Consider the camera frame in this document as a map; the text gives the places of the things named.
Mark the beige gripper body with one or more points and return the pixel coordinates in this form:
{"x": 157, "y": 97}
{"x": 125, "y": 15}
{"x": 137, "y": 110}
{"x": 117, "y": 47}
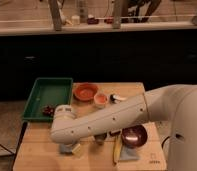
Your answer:
{"x": 76, "y": 148}

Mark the white handled brush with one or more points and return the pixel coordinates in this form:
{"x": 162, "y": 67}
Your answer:
{"x": 114, "y": 98}

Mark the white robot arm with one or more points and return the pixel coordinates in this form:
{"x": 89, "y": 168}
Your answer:
{"x": 176, "y": 103}

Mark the green plastic tray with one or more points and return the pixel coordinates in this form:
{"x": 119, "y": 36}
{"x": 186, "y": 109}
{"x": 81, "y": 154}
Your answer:
{"x": 47, "y": 92}

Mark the grey cloth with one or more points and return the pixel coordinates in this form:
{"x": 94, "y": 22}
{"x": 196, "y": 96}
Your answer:
{"x": 128, "y": 154}

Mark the small metal cup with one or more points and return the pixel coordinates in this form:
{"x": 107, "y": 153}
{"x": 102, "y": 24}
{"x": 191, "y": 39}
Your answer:
{"x": 100, "y": 139}

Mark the dark red grape bunch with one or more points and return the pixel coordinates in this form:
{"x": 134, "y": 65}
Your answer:
{"x": 48, "y": 111}

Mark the small pink cup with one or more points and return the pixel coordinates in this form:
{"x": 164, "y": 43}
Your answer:
{"x": 100, "y": 99}

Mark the yellow banana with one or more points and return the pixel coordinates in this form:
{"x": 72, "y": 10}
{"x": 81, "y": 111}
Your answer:
{"x": 117, "y": 149}

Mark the orange bowl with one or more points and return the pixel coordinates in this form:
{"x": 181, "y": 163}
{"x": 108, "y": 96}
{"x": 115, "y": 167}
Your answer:
{"x": 85, "y": 91}

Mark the blue sponge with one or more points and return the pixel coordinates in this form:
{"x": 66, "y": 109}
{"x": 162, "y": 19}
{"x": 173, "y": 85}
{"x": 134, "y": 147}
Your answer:
{"x": 66, "y": 149}

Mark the dark purple bowl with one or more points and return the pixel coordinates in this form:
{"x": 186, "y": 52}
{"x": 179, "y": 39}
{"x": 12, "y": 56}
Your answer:
{"x": 135, "y": 136}

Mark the wooden block eraser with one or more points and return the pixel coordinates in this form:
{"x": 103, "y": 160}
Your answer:
{"x": 114, "y": 133}

